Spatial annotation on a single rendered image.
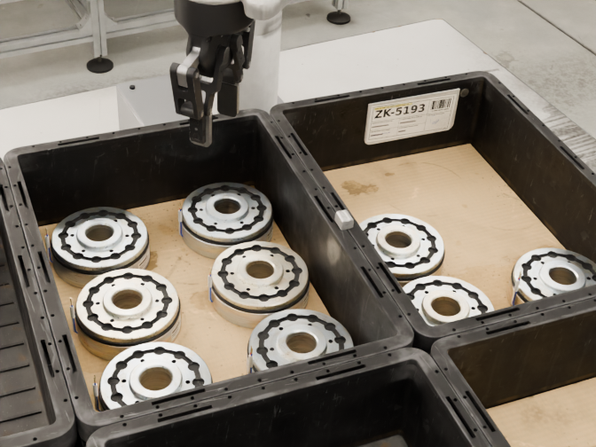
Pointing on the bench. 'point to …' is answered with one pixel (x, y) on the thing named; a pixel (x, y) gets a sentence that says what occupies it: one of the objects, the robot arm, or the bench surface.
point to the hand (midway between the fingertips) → (215, 115)
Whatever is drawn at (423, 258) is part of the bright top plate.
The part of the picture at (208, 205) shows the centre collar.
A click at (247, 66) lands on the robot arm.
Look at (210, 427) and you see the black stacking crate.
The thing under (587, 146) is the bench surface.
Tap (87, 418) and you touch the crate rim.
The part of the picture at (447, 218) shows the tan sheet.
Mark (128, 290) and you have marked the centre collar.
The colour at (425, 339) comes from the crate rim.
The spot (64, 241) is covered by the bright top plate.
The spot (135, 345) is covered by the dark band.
